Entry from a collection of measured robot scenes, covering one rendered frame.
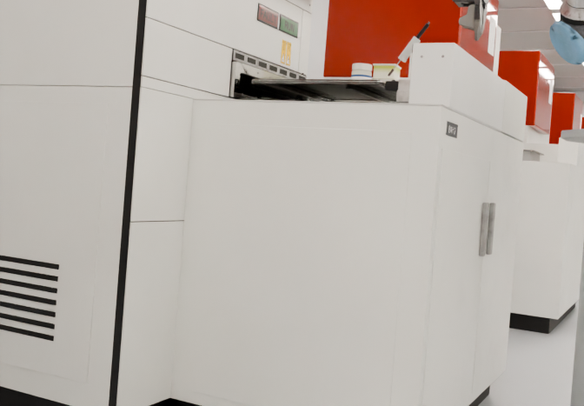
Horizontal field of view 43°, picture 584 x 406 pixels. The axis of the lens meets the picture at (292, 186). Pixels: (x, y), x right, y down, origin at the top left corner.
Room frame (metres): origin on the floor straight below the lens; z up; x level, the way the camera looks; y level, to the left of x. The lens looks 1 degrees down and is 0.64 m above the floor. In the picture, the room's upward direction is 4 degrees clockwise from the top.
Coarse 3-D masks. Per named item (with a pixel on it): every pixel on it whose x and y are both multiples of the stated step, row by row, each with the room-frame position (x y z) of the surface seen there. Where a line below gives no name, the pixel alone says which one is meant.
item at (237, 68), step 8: (232, 64) 1.97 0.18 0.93; (240, 64) 1.99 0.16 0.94; (232, 72) 1.97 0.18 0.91; (240, 72) 1.99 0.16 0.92; (248, 72) 2.02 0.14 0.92; (256, 72) 2.07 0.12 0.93; (264, 72) 2.10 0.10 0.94; (232, 80) 1.97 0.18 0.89; (232, 88) 1.97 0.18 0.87; (232, 96) 1.97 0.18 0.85; (240, 96) 2.00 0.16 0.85; (248, 96) 2.03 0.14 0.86; (256, 96) 2.07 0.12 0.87; (264, 96) 2.11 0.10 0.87
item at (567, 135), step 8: (568, 136) 1.88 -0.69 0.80; (576, 136) 1.85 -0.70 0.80; (576, 328) 1.91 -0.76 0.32; (576, 336) 1.90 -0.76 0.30; (576, 344) 1.89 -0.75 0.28; (576, 352) 1.88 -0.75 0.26; (576, 360) 1.88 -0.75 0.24; (576, 368) 1.88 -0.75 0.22; (576, 376) 1.87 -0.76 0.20; (576, 384) 1.87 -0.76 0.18; (576, 392) 1.87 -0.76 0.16; (576, 400) 1.86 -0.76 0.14
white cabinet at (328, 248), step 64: (192, 128) 1.82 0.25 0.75; (256, 128) 1.74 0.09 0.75; (320, 128) 1.66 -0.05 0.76; (384, 128) 1.59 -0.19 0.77; (448, 128) 1.60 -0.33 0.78; (192, 192) 1.82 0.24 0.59; (256, 192) 1.73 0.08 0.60; (320, 192) 1.66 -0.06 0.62; (384, 192) 1.59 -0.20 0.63; (448, 192) 1.62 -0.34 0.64; (512, 192) 2.26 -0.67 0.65; (192, 256) 1.81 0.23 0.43; (256, 256) 1.72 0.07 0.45; (320, 256) 1.65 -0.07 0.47; (384, 256) 1.58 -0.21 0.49; (448, 256) 1.66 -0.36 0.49; (512, 256) 2.34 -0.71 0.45; (192, 320) 1.80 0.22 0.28; (256, 320) 1.72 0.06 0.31; (320, 320) 1.64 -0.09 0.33; (384, 320) 1.58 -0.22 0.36; (448, 320) 1.70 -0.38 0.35; (192, 384) 1.79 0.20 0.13; (256, 384) 1.71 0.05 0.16; (320, 384) 1.64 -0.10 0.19; (384, 384) 1.57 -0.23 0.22; (448, 384) 1.74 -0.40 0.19
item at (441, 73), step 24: (432, 48) 1.62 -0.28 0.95; (456, 48) 1.61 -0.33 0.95; (432, 72) 1.61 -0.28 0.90; (456, 72) 1.62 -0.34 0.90; (480, 72) 1.81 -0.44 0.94; (432, 96) 1.61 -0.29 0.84; (456, 96) 1.63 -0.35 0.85; (480, 96) 1.83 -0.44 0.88; (504, 96) 2.08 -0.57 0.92; (480, 120) 1.84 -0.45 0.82
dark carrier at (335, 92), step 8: (304, 88) 2.05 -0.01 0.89; (312, 88) 2.03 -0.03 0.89; (320, 88) 2.02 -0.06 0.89; (328, 88) 2.00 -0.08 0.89; (336, 88) 1.99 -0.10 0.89; (344, 88) 1.98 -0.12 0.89; (368, 88) 1.94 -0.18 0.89; (376, 88) 1.93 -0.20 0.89; (328, 96) 2.18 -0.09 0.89; (336, 96) 2.17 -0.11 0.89; (344, 96) 2.15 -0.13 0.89; (352, 96) 2.14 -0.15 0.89; (360, 96) 2.13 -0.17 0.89; (384, 96) 2.08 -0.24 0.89; (392, 96) 2.07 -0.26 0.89
